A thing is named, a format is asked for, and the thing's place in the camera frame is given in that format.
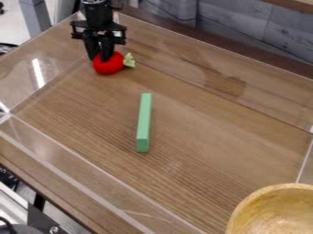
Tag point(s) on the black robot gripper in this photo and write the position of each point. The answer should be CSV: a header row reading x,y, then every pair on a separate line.
x,y
110,34

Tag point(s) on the red plush fruit green leaves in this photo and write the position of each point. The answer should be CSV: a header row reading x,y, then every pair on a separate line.
x,y
116,63

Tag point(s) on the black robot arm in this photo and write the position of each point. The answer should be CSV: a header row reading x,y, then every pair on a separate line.
x,y
99,14

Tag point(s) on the grey table leg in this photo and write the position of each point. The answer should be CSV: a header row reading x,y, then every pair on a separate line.
x,y
36,16

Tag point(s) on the green rectangular block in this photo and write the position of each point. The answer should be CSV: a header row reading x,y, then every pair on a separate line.
x,y
142,137

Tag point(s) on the wooden bowl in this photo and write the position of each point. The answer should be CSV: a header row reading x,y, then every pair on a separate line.
x,y
277,209

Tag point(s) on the clear acrylic enclosure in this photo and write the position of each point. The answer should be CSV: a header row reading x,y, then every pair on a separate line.
x,y
229,130

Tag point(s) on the black device with cable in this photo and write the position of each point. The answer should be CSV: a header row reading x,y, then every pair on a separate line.
x,y
27,221

